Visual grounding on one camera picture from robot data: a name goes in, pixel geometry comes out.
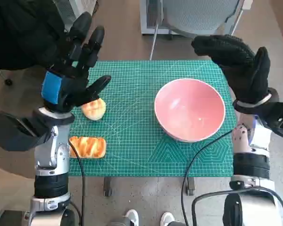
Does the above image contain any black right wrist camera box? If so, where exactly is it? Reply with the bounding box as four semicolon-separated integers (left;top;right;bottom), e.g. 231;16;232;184
261;102;283;141

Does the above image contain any long toy bread loaf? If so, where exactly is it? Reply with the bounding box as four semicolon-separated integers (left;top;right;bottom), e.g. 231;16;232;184
69;136;107;159

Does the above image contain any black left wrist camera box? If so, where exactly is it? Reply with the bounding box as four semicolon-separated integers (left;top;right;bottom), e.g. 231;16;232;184
0;111;54;152

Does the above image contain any grey mesh office chair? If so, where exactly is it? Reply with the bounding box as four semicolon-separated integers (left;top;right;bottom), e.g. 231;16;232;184
149;0;253;61

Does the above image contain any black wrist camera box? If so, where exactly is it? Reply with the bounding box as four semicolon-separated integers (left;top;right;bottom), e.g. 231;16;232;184
261;102;283;141
0;111;54;152

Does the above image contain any thick black looped cable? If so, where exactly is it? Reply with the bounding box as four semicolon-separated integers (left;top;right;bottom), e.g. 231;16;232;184
191;186;283;226

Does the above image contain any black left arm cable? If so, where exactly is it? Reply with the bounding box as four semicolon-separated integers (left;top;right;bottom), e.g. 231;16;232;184
68;139;86;226

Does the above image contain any white appliance with dark grille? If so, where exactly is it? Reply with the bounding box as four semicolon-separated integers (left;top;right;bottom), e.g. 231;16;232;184
139;0;173;35

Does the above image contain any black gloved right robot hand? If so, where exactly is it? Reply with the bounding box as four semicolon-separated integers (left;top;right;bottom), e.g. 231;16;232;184
191;34;272;104

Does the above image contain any pink bowl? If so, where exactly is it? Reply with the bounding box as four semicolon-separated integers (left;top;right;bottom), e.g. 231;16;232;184
154;78;226;143

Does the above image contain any green cutting mat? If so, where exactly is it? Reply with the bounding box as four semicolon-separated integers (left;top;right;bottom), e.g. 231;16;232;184
68;60;238;178

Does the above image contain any black table leg with caster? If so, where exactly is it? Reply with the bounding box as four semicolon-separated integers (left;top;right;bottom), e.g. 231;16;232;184
185;177;195;196
103;177;113;197

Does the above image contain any white shoe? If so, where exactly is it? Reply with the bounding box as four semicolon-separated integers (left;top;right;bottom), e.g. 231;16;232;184
160;211;175;226
125;209;140;226

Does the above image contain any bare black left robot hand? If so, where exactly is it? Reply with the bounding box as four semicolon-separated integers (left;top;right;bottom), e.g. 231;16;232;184
41;11;112;113

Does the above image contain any white appliance with mesh grille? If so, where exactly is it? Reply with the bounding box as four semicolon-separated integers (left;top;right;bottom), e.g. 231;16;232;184
53;0;97;31

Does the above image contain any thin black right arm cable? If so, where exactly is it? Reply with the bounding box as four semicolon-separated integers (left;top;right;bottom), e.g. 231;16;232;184
180;129;234;226

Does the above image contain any round toy bread bun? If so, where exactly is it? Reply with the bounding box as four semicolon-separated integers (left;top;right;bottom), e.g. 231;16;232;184
81;97;107;121

